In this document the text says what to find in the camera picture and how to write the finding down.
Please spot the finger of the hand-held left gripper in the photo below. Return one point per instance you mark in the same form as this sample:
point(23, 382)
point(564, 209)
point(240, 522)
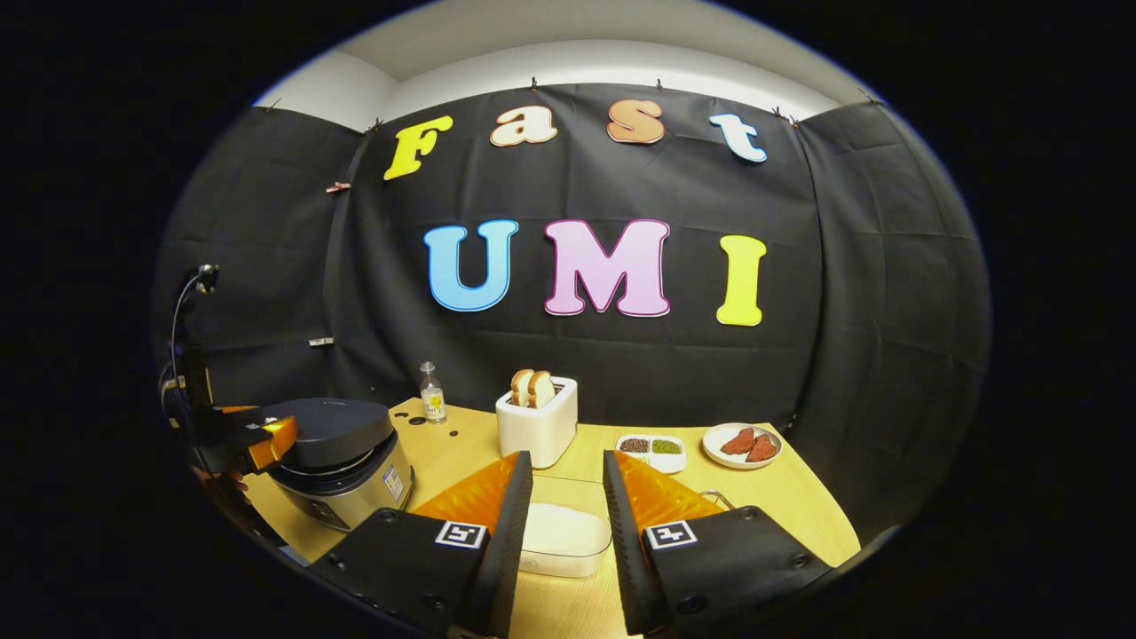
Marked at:
point(235, 409)
point(273, 442)

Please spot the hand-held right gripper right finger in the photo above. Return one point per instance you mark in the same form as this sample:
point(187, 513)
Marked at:
point(626, 559)

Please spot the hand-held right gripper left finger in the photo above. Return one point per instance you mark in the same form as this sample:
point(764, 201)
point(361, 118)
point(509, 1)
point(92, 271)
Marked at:
point(506, 550)

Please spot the dark grey rice cooker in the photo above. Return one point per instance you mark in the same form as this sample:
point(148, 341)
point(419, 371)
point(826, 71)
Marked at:
point(346, 435)

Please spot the white divided dish of beans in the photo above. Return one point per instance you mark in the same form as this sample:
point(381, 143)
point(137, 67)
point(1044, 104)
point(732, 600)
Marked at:
point(650, 461)

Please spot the white toaster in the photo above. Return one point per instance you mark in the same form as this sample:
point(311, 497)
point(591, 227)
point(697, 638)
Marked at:
point(537, 435)

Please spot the white round plate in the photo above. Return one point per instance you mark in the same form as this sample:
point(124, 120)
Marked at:
point(710, 444)

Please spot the bread slice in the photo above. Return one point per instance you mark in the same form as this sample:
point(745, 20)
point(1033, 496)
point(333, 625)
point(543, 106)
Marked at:
point(542, 389)
point(520, 389)

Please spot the red meat piece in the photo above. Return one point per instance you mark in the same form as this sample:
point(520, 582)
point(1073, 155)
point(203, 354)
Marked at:
point(738, 441)
point(763, 449)

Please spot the glass bottle with yellow label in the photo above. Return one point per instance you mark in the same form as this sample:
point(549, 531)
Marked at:
point(433, 404)

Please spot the black backdrop cloth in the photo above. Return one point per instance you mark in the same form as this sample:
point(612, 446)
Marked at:
point(550, 355)

